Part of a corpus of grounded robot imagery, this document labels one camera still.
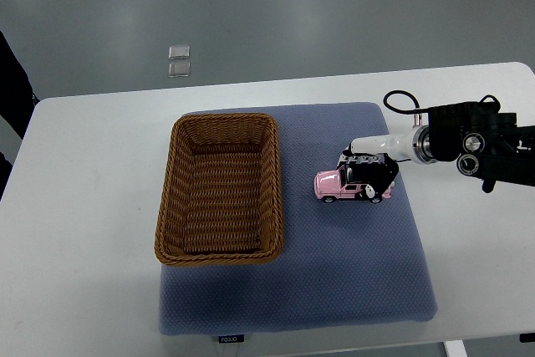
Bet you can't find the black cable loop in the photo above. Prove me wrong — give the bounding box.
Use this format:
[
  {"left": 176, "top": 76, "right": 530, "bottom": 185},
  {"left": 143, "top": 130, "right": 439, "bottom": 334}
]
[{"left": 382, "top": 89, "right": 428, "bottom": 116}]

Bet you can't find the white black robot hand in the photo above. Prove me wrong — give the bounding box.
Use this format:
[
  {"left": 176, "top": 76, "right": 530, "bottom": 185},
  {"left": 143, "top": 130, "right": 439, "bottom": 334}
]
[{"left": 337, "top": 128, "right": 420, "bottom": 203}]

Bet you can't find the blue grey cushion mat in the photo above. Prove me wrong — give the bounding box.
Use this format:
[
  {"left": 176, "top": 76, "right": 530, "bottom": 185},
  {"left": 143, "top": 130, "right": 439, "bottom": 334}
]
[{"left": 160, "top": 103, "right": 437, "bottom": 335}]

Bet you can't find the brown wicker basket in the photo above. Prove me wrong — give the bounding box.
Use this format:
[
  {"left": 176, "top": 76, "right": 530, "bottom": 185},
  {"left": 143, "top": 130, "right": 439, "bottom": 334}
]
[{"left": 154, "top": 113, "right": 284, "bottom": 268}]

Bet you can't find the white table leg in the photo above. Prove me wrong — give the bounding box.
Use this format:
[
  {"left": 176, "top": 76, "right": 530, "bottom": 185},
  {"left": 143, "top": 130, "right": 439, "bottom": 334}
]
[{"left": 443, "top": 340, "right": 467, "bottom": 357}]

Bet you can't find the lower metal floor plate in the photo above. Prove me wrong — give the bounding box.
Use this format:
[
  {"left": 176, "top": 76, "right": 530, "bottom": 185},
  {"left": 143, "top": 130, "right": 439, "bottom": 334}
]
[{"left": 168, "top": 61, "right": 191, "bottom": 78}]

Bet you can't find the upper metal floor plate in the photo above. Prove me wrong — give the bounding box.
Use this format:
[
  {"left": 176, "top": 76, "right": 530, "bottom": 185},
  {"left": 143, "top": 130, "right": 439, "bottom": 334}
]
[{"left": 168, "top": 45, "right": 191, "bottom": 60}]

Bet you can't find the metal floor plate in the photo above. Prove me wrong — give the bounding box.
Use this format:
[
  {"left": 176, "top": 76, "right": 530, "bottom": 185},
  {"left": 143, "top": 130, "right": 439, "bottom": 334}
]
[
  {"left": 168, "top": 61, "right": 191, "bottom": 78},
  {"left": 168, "top": 45, "right": 191, "bottom": 60}
]

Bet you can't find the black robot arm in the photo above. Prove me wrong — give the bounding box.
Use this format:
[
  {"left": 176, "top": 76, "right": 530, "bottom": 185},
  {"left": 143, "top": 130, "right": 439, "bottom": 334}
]
[{"left": 422, "top": 94, "right": 534, "bottom": 193}]

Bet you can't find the pink toy car black roof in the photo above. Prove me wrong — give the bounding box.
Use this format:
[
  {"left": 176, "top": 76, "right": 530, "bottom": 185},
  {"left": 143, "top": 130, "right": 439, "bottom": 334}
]
[{"left": 313, "top": 164, "right": 399, "bottom": 203}]

